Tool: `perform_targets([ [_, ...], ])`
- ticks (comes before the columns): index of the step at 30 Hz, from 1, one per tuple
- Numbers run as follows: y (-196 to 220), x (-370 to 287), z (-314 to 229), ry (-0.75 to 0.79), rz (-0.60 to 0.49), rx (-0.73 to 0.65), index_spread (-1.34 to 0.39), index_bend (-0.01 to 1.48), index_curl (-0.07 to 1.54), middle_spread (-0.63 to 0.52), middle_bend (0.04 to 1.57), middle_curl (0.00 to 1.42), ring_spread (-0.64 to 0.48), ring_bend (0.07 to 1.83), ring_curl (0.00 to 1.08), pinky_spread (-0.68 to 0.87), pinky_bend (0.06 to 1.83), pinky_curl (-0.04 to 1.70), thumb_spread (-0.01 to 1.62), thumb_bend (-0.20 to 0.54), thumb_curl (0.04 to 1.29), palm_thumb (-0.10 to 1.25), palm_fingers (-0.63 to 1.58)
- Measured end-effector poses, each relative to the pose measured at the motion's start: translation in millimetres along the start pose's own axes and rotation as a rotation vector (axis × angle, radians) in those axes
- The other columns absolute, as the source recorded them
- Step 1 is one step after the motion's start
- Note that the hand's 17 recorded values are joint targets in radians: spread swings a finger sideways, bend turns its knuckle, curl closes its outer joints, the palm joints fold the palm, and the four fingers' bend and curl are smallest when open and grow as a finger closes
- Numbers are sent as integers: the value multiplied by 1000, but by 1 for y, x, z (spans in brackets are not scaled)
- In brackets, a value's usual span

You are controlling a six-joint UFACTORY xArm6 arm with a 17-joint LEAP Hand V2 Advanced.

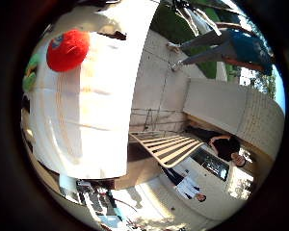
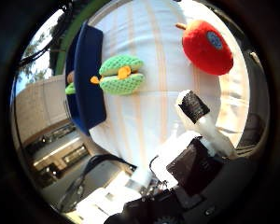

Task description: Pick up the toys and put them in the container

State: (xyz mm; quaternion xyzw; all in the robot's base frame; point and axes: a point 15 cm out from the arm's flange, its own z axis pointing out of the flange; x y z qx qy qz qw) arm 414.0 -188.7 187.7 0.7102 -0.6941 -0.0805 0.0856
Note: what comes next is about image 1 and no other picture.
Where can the green and yellow crochet toy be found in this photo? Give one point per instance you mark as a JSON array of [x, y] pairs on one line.
[[30, 75]]

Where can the person in blue shirt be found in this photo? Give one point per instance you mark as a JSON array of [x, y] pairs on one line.
[[244, 48]]

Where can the person in white shirt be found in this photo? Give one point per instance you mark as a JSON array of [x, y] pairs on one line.
[[188, 187]]

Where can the red plush toy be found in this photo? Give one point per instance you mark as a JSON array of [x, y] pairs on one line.
[[68, 49]]

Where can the person in black shirt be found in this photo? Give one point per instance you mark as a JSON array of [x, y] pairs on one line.
[[226, 147]]

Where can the slatted wooden bench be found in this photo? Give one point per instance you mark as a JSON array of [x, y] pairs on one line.
[[170, 147]]

